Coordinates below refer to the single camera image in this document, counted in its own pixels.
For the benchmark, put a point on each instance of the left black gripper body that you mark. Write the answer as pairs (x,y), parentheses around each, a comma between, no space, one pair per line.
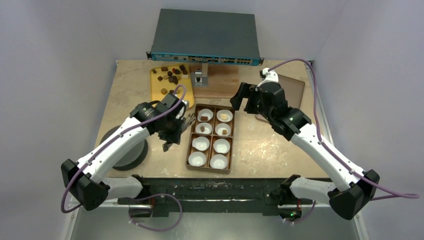
(171,132)

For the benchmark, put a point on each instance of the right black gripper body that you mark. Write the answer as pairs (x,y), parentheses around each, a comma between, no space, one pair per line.
(249,99)

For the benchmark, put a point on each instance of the brown box lid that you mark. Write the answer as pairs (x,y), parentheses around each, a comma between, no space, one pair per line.
(293,90)

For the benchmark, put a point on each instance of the metal tongs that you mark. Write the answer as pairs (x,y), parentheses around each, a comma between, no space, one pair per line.
(190,121)

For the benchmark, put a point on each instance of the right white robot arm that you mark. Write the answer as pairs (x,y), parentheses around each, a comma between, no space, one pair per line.
(351,187)

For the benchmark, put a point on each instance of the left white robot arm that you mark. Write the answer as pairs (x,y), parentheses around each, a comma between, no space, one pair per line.
(86,180)

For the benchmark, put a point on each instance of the brown chocolate box tray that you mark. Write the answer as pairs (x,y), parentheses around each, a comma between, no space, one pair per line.
(212,138)

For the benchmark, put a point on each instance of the wooden board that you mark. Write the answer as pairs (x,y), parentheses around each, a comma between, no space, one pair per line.
(222,81)

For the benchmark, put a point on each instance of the grey round speaker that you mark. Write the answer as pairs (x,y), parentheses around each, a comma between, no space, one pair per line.
(133,158)

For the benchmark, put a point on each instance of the grey metal stand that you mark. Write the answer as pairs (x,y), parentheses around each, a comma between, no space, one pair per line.
(200,76)

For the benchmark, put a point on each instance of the yellow tray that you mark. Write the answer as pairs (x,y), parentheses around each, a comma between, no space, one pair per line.
(167,77)

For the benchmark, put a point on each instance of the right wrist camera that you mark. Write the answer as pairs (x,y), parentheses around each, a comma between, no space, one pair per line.
(268,76)

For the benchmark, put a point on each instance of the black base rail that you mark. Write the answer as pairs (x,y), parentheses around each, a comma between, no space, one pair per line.
(212,195)

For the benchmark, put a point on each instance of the blue network switch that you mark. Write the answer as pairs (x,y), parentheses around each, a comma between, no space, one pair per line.
(206,37)

